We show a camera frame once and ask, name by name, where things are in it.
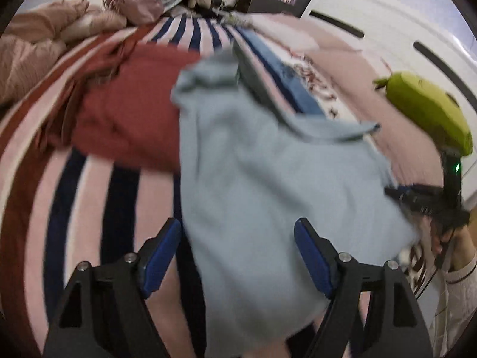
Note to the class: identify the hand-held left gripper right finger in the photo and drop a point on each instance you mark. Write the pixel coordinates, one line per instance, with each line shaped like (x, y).
(315, 257)

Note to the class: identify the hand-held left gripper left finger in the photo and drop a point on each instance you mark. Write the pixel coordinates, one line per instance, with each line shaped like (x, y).
(160, 257)

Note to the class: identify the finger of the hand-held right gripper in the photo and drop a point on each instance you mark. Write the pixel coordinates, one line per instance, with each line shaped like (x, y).
(413, 197)

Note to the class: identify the light blue shirt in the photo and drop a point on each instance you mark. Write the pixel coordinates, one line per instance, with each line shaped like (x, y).
(261, 194)

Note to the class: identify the person's right hand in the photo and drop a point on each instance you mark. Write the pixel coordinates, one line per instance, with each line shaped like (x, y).
(464, 242)

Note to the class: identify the striped blanket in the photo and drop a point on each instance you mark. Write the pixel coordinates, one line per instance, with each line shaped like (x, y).
(93, 212)

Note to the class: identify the green avocado plush toy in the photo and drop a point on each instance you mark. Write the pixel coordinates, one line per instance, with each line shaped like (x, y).
(428, 108)

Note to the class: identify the large pink pillow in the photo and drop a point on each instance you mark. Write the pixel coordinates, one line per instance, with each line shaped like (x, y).
(372, 93)

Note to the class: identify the maroon garment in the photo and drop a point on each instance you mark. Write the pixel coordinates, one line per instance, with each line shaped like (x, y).
(130, 119)

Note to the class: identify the white bed headboard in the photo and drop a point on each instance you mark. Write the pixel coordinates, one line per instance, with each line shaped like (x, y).
(391, 18)

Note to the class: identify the small pink pillow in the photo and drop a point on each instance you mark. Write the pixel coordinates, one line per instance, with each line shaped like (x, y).
(294, 31)

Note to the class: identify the crumpled pink duvet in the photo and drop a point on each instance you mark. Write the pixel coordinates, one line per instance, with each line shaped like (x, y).
(29, 52)

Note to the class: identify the pink handbag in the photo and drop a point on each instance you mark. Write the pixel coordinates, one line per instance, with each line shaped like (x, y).
(141, 9)

